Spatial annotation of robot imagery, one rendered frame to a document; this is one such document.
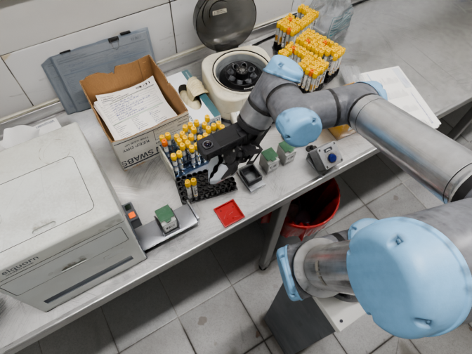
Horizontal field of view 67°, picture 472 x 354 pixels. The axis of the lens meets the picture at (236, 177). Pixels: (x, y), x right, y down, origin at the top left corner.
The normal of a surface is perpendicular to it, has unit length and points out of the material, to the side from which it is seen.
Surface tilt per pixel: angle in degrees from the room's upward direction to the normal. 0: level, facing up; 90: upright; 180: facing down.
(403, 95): 0
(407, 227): 35
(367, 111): 51
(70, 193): 0
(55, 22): 90
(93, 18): 90
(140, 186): 0
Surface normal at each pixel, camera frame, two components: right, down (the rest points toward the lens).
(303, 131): 0.27, 0.74
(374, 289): -0.94, 0.19
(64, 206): 0.03, -0.51
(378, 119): -0.75, -0.41
